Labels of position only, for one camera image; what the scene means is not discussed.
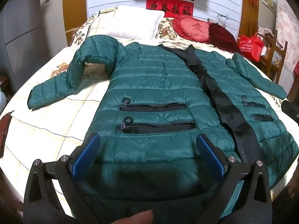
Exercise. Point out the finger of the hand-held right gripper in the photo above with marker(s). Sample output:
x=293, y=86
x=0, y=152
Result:
x=290, y=109

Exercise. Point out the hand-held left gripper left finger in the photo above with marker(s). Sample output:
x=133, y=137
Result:
x=85, y=155

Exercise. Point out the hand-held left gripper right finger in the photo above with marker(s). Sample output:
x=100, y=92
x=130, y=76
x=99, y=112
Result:
x=210, y=155

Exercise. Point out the green puffer jacket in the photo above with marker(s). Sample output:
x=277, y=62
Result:
x=149, y=79

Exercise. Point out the person's left hand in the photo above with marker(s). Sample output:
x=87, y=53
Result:
x=133, y=218

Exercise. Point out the floral checked bed sheet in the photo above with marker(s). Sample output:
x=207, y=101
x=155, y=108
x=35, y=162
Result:
x=46, y=121

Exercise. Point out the wooden chair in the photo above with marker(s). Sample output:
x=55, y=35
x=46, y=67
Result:
x=273, y=53

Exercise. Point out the red shopping bag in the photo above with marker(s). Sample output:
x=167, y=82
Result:
x=251, y=46

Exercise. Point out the pink floral curtain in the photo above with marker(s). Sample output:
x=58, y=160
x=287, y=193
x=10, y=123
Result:
x=288, y=28

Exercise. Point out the dark red velvet cushion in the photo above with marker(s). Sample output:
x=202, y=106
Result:
x=220, y=37

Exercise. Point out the red heart cushion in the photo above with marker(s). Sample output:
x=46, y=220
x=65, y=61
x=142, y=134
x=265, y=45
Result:
x=192, y=26

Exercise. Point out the grey wardrobe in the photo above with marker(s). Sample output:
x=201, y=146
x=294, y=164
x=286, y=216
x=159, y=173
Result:
x=18, y=32

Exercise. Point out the white pillow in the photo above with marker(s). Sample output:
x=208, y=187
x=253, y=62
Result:
x=134, y=24

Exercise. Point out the framed wall picture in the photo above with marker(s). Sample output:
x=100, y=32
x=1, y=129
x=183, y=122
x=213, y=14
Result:
x=268, y=1

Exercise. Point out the red wall banner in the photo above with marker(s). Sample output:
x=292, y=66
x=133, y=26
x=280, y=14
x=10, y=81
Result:
x=170, y=7

